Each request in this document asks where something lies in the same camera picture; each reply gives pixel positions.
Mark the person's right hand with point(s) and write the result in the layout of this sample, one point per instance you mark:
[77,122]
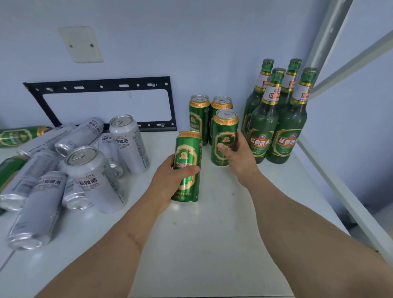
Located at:
[244,162]

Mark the person's left hand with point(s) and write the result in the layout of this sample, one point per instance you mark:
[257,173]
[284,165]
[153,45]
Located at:
[164,184]

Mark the person's right thumb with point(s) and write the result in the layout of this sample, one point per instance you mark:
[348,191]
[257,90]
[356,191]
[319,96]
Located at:
[225,149]

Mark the person's left thumb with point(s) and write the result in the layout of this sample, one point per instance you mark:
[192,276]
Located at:
[185,171]

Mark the green beer can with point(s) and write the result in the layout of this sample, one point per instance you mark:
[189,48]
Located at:
[199,119]
[18,135]
[223,129]
[188,153]
[8,170]
[219,103]

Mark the person's right forearm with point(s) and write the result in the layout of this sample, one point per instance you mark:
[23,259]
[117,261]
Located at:
[307,242]

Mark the person's left forearm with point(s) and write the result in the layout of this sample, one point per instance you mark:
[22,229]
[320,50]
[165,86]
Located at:
[116,242]

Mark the green glass beer bottle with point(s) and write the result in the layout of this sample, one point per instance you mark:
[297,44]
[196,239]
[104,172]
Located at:
[290,81]
[264,129]
[291,129]
[256,95]

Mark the pile of silver cans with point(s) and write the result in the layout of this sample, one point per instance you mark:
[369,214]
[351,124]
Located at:
[92,181]

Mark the black metal wall bracket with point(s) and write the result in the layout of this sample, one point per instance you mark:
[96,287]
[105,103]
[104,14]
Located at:
[104,84]

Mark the white metal rack frame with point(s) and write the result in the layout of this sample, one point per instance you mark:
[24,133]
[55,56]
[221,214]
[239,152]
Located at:
[329,30]

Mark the white blank wall plate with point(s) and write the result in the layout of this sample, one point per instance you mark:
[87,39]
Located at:
[80,44]

